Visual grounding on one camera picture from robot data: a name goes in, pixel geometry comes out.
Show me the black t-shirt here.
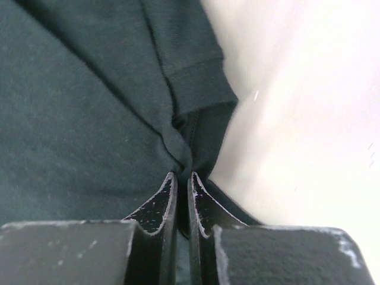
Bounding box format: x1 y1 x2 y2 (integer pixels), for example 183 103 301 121
0 0 262 238

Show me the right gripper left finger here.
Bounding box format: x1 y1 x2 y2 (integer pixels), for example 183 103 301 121
1 173 178 284

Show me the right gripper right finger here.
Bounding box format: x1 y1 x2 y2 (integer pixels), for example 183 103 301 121
188 173 373 284

